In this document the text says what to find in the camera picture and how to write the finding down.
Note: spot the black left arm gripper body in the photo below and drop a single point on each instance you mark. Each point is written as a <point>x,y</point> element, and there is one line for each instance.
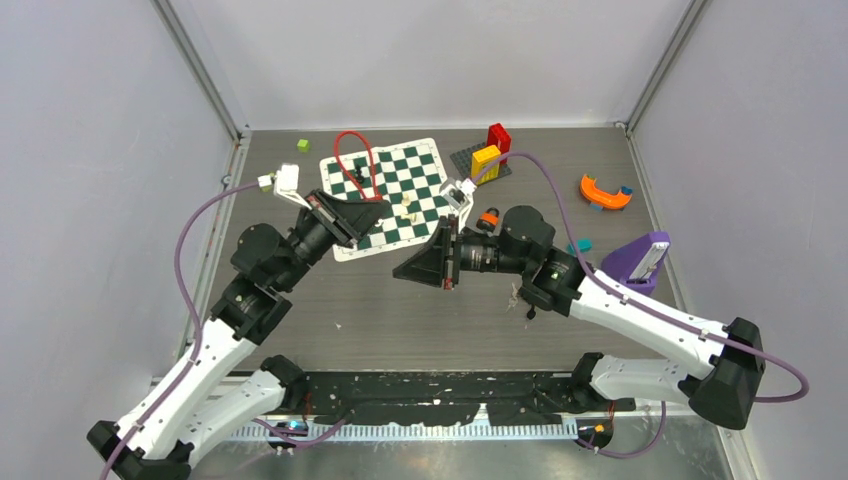
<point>333,221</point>

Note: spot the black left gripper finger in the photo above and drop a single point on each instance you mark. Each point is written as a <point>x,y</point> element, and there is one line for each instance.
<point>357,230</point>
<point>354,210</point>

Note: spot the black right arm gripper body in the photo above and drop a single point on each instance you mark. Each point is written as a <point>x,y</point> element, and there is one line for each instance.
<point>453,240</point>

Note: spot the yellow black key fob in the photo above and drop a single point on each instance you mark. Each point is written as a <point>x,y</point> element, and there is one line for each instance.
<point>517,299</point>

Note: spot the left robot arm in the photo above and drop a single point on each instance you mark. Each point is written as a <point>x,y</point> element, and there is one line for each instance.
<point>171,430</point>

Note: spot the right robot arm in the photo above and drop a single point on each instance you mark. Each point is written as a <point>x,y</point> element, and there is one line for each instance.
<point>706,365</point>

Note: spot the green white chess mat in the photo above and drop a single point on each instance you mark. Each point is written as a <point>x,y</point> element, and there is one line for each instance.
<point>415,168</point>

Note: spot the dark grey building baseplate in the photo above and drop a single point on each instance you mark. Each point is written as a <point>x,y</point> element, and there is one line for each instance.
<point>462,160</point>

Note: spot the yellow building block tower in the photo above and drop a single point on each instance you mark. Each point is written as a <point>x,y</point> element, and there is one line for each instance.
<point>484,164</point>

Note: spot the red building block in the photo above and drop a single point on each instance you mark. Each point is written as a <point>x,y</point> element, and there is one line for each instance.
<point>499,137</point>

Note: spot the teal cube block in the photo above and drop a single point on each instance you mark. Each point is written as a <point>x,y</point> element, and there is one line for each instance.
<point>582,245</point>

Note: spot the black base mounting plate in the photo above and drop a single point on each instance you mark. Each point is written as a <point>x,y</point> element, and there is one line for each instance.
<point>379,398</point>

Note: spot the orange curved toy track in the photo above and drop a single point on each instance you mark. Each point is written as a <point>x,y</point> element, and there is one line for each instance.
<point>601,199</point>

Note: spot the purple white device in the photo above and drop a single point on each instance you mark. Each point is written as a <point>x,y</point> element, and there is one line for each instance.
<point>637,264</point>

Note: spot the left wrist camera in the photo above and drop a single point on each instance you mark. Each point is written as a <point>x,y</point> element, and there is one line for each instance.
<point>283,183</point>

